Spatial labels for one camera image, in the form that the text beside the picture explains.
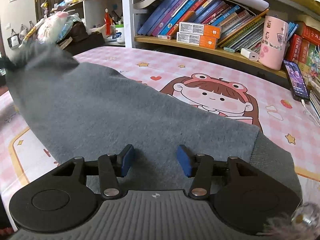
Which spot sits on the wooden bookshelf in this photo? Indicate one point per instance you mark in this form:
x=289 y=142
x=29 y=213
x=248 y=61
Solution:
x=291 y=11

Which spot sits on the white charger block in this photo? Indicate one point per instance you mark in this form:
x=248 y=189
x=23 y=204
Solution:
x=249 y=54

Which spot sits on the orange white box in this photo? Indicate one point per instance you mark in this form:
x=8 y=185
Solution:
x=196 y=40
x=200 y=29

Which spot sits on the black smartphone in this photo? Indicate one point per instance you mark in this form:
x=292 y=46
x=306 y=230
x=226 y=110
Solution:
x=297 y=84

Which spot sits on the grey sweater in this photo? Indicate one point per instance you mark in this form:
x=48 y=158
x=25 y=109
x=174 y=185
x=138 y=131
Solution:
x=88 y=110

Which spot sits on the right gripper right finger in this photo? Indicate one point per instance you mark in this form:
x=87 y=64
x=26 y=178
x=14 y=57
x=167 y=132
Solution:
x=200 y=168

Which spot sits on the small white red box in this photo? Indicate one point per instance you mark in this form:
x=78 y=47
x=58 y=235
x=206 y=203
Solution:
x=164 y=37

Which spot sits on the white shelf post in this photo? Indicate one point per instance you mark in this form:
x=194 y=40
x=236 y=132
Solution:
x=129 y=31

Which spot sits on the pink cartoon tumbler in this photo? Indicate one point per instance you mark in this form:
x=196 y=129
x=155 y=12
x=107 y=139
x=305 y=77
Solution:
x=273 y=43

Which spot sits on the white plastic jar green lid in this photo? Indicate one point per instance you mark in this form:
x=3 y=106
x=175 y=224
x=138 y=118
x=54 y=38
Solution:
x=119 y=29

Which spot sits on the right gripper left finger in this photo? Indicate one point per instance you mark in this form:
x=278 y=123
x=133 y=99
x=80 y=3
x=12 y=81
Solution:
x=111 y=167

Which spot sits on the red tassel ornament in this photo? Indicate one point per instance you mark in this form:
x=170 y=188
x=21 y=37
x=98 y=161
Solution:
x=108 y=22

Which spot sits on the lower orange white box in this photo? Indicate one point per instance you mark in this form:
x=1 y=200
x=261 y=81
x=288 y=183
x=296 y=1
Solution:
x=196 y=40

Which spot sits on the row of colourful books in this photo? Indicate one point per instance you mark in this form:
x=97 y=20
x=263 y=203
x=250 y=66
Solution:
x=241 y=25

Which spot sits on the upper orange white box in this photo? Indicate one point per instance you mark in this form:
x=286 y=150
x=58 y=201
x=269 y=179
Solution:
x=200 y=29

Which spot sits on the pink checkered table mat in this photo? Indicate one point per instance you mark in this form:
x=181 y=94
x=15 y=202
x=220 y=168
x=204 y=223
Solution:
x=224 y=92

